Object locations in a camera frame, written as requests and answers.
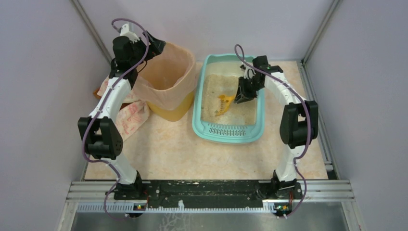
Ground yellow litter scoop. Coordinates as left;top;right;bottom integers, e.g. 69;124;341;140
215;94;235;116

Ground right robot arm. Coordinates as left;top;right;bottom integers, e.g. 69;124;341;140
233;56;319;197

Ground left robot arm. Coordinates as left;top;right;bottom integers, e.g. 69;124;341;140
77;31;166;200

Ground cat litter sand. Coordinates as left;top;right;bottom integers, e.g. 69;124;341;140
201;74;257;126

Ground teal litter box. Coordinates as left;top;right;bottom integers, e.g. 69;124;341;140
192;54;265;144

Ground orange plastic bin liner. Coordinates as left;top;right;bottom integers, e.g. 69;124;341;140
133;42;198;110

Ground yellow trash bin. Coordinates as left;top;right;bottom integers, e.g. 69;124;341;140
147;92;194;122

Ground pink patterned cloth bag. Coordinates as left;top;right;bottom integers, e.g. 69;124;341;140
90;77;150;141

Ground brown wooden tray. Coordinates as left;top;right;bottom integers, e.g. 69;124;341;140
93;90;101;100

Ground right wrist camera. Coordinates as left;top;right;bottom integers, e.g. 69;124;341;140
240;64;255;79

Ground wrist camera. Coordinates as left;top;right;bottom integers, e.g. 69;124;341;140
240;64;255;79
119;23;140;43

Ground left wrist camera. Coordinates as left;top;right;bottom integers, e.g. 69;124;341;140
119;23;140;43

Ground aluminium frame rail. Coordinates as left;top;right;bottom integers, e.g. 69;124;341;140
66;180;354;213

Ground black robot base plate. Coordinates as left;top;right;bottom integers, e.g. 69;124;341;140
113;180;303;209

